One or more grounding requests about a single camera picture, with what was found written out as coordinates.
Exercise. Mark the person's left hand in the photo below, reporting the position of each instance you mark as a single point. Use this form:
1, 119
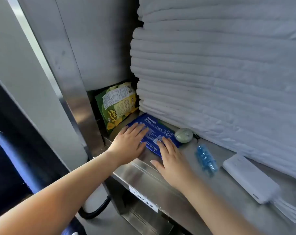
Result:
124, 149

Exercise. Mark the person's right hand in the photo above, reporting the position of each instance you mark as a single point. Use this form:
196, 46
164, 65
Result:
176, 168

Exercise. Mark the person's left thumb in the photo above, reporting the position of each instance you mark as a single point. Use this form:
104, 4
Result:
142, 146

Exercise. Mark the person's right middle finger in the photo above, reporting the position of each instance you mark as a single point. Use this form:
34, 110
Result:
169, 147

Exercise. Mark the person's left middle finger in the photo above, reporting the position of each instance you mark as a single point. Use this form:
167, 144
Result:
140, 133

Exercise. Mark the person's right thumb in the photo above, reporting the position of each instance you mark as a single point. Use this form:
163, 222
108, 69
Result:
156, 164

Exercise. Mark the person's left little finger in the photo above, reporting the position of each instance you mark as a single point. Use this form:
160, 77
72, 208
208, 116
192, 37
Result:
123, 131

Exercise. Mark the blue packet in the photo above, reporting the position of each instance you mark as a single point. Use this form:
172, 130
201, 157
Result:
156, 130

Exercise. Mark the person's left forearm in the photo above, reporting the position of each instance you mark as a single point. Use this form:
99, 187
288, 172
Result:
52, 193

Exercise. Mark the person's right forearm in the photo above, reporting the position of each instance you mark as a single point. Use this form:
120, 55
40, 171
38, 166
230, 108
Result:
216, 210

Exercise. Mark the grey-green round device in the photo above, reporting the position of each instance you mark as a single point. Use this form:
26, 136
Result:
183, 135

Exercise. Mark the green chips bag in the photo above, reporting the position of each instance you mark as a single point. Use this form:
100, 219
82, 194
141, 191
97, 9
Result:
116, 107

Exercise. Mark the white label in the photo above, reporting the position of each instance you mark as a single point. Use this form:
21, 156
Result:
143, 199

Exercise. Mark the blue transparent hair clip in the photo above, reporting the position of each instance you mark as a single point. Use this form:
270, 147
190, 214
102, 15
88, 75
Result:
206, 159

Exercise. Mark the stainless steel cabinet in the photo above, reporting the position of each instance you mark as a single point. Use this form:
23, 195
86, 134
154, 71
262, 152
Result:
84, 70

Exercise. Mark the stack of white folded sheets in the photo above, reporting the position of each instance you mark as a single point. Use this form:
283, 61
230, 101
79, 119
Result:
216, 78

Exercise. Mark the white power bank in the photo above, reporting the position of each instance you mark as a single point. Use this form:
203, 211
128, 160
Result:
250, 177

